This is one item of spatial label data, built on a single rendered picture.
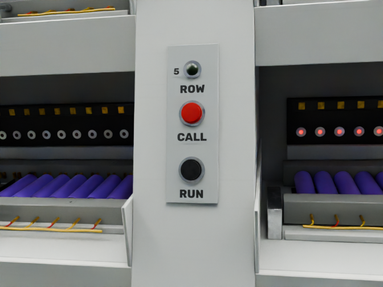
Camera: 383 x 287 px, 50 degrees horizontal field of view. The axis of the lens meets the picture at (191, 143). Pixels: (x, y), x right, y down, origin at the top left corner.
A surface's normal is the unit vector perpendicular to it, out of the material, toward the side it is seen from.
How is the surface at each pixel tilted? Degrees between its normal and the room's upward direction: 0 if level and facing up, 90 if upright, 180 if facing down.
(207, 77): 90
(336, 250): 20
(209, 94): 90
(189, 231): 90
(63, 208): 110
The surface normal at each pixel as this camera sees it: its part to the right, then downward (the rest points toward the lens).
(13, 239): -0.06, -0.96
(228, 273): -0.18, -0.07
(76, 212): -0.17, 0.28
